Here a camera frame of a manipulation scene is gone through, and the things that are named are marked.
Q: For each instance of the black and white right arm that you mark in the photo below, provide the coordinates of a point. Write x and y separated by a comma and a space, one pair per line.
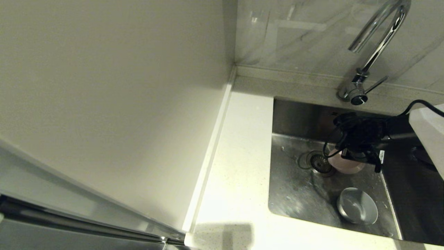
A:
430, 135

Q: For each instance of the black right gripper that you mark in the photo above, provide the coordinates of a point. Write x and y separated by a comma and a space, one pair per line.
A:
364, 135

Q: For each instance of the pink bowl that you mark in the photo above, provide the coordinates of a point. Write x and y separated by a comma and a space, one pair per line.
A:
345, 166

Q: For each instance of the round metal drain strainer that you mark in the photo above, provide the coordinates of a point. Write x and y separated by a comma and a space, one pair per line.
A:
319, 163

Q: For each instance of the white edge trim strip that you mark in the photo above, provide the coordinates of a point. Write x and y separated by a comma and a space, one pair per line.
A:
208, 156

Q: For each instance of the tall white cabinet panel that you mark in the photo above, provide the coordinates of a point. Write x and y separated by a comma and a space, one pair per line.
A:
104, 104

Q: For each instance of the grey glossy appliance door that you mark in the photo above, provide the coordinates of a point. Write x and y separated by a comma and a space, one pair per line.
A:
27, 239

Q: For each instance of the chrome gooseneck faucet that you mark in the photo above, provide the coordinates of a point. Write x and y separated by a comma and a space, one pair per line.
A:
362, 81

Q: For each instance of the stainless steel sink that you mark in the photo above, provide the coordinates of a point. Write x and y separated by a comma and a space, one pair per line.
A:
298, 201

